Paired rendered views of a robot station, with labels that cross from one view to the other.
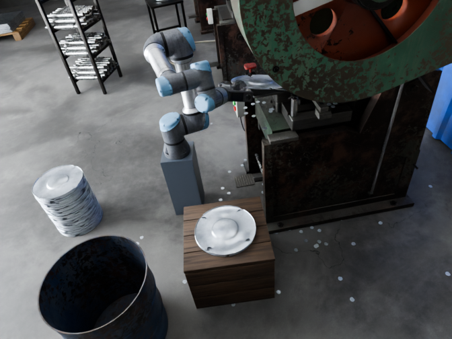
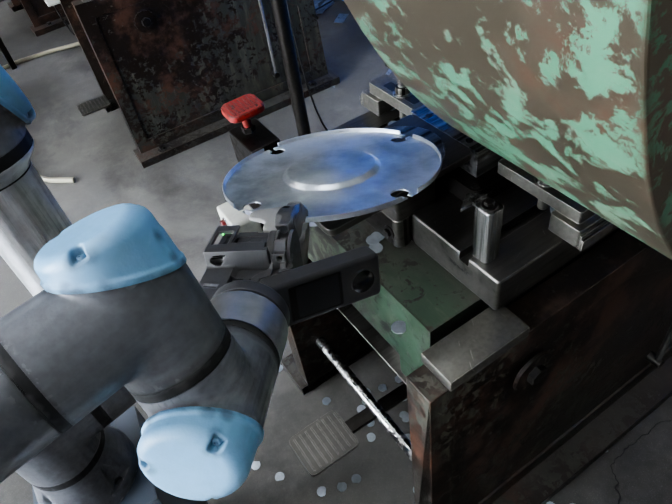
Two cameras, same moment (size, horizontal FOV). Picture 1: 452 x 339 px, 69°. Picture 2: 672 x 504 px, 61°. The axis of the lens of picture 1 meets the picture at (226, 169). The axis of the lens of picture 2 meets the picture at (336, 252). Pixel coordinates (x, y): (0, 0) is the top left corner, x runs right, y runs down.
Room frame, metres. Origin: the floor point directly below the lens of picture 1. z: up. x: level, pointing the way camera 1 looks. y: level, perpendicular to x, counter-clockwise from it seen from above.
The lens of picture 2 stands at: (0.93, 0.02, 1.29)
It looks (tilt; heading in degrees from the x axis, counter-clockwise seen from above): 45 degrees down; 338
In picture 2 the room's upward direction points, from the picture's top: 10 degrees counter-clockwise
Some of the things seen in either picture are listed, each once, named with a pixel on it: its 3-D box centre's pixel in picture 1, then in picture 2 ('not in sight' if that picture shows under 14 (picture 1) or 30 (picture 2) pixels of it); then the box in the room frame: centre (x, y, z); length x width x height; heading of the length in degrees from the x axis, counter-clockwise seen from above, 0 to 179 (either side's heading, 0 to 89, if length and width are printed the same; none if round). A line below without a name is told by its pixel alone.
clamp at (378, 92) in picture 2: not in sight; (399, 90); (1.69, -0.46, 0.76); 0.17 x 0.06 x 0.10; 4
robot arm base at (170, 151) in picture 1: (175, 144); (76, 461); (1.50, 0.26, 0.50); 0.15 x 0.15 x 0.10
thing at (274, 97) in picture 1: (274, 96); (378, 199); (1.51, -0.30, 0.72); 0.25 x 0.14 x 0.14; 94
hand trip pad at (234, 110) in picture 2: (250, 70); (246, 122); (1.83, -0.22, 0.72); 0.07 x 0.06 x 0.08; 94
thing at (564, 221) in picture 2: (319, 100); (552, 181); (1.35, -0.49, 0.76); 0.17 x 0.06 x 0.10; 4
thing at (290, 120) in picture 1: (306, 98); (465, 172); (1.52, -0.48, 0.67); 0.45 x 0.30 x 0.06; 4
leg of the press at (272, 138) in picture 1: (347, 157); (629, 312); (1.27, -0.63, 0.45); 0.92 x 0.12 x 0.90; 94
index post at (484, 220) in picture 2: (294, 106); (487, 229); (1.34, -0.36, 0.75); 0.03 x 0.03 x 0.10; 4
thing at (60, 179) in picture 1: (58, 181); not in sight; (1.50, 1.00, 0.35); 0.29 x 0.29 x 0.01
